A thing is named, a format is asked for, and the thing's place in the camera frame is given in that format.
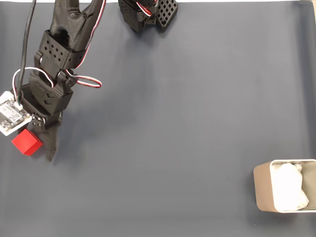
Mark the beige metal box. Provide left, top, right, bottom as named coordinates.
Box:
left=253, top=159, right=316, bottom=213

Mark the white looped servo cable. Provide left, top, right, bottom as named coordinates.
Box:
left=12, top=67, right=54, bottom=100

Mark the black camera cable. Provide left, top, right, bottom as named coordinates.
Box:
left=17, top=0, right=38, bottom=103

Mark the red white servo cable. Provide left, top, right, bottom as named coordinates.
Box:
left=59, top=0, right=107, bottom=89
left=137, top=0, right=159, bottom=17

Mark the red cube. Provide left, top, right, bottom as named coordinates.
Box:
left=11, top=128, right=44, bottom=157

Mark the camera board on white mount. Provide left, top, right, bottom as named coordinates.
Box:
left=0, top=90, right=33, bottom=136

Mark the dark grey table mat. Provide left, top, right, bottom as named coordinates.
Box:
left=0, top=1, right=316, bottom=237

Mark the white crumpled paper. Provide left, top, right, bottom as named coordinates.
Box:
left=271, top=162, right=310, bottom=212

